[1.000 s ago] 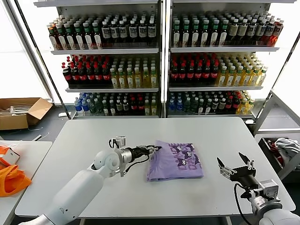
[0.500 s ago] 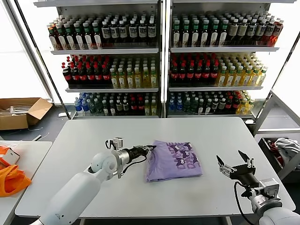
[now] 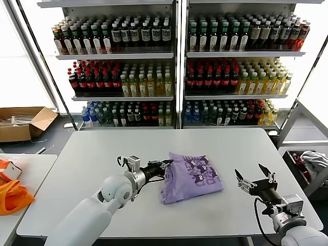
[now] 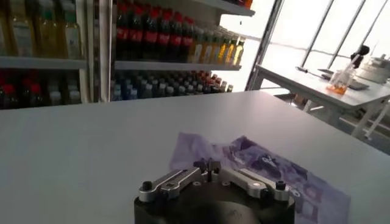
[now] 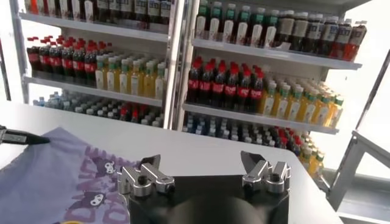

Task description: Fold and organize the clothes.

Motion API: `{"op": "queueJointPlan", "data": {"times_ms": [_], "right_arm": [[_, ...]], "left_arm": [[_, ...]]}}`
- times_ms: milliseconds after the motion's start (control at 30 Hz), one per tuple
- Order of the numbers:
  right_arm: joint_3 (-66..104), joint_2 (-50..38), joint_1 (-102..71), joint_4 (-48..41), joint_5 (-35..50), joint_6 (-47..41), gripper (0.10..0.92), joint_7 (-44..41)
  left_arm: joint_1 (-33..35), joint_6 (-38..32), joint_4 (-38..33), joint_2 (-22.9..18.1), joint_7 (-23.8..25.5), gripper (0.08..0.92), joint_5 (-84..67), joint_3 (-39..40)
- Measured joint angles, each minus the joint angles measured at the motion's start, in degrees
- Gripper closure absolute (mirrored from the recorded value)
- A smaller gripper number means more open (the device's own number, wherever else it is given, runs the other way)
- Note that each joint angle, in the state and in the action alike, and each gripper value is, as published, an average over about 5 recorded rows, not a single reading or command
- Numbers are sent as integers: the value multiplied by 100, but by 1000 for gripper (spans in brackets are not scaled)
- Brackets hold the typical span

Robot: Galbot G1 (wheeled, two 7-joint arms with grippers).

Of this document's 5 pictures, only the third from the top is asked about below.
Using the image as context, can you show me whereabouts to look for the orange fabric bag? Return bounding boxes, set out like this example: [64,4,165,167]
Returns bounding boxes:
[0,180,35,216]

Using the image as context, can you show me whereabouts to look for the grey metal shelf unit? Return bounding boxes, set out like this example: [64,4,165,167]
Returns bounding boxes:
[36,0,180,130]
[179,0,327,131]

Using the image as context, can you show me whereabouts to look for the white packing sheets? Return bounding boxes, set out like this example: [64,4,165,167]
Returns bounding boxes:
[0,115,35,128]

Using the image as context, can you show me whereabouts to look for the beige label dark bottle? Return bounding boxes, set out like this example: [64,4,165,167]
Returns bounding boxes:
[259,22,271,51]
[249,22,260,51]

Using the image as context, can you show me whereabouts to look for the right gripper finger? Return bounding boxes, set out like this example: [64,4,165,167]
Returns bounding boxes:
[235,169,257,192]
[258,163,277,184]

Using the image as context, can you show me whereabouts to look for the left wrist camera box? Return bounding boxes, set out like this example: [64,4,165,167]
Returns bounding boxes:
[127,155,141,175]

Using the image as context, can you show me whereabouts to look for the grey slanted window post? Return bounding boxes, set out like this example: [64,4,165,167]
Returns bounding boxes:
[5,0,60,113]

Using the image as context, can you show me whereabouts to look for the red striped cloth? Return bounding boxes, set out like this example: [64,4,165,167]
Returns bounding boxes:
[292,153,312,183]

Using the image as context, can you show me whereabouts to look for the white floor stick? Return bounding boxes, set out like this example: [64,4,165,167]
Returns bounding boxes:
[36,145,54,155]

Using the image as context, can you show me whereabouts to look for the black slanted pole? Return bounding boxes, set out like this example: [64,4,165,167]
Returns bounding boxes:
[278,32,328,130]
[16,0,78,130]

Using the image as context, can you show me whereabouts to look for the open cardboard box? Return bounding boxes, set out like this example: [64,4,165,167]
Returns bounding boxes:
[0,106,58,142]

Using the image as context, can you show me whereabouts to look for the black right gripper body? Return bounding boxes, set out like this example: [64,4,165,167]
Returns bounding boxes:
[252,178,282,206]

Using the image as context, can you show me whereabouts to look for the green cap dark bottle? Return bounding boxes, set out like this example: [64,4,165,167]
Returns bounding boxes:
[188,22,198,52]
[81,25,93,55]
[229,22,239,52]
[238,22,250,52]
[91,24,103,55]
[208,22,219,52]
[100,24,113,54]
[71,25,83,55]
[198,22,209,52]
[62,26,74,55]
[218,22,229,52]

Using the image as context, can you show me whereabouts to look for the red drink bottle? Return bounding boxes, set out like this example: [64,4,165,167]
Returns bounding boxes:
[297,22,310,51]

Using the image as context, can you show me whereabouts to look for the purple printed t-shirt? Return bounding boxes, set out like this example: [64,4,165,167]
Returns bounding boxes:
[160,151,226,205]

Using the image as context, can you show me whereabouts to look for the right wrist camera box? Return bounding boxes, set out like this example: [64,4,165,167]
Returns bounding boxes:
[281,194,305,219]

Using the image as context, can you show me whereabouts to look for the black storage bin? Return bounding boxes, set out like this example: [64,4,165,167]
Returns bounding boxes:
[285,150,328,191]

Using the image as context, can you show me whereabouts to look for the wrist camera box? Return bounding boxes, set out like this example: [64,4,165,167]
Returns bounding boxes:
[281,194,305,219]
[127,155,141,175]

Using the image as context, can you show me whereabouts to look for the white cap dark bottle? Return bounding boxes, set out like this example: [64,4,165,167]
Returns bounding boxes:
[120,23,131,52]
[129,22,140,52]
[111,23,121,52]
[289,22,300,51]
[140,22,151,51]
[269,22,281,51]
[151,22,161,51]
[160,21,172,51]
[279,22,290,51]

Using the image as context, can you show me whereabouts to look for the grey white clothes pile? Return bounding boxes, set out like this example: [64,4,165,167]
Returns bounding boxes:
[299,150,328,180]

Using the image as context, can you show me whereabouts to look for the grey metal rack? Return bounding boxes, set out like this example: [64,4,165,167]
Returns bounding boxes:
[276,98,328,198]

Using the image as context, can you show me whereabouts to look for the orange white carton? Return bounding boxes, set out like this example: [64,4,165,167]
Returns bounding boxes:
[0,158,23,180]

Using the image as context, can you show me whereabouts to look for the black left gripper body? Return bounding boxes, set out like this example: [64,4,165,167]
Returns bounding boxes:
[143,165,165,181]

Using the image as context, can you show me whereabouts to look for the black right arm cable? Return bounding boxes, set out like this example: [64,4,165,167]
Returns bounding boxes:
[254,197,277,234]

